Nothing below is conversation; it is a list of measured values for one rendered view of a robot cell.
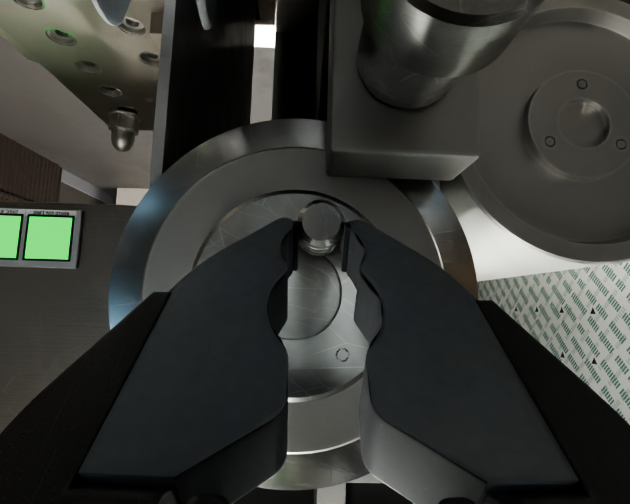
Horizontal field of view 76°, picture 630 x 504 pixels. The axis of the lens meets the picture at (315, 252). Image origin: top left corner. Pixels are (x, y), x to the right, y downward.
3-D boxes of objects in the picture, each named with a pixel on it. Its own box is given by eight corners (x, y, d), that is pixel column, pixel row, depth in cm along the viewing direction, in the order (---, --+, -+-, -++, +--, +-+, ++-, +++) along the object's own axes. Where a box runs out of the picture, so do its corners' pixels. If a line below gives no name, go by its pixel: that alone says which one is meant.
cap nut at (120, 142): (133, 110, 48) (130, 146, 48) (145, 123, 52) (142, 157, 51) (102, 109, 48) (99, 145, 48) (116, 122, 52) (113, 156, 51)
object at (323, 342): (150, 352, 14) (239, 156, 15) (169, 346, 16) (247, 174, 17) (354, 439, 14) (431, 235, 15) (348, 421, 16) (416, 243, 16)
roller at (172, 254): (450, 155, 16) (445, 463, 14) (359, 247, 42) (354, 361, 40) (157, 136, 16) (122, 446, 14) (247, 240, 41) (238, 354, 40)
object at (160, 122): (191, -194, 19) (161, 178, 17) (252, 77, 43) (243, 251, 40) (181, -195, 19) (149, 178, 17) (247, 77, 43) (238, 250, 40)
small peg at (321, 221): (352, 237, 12) (305, 252, 11) (342, 250, 14) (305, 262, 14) (336, 191, 12) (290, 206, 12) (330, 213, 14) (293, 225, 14)
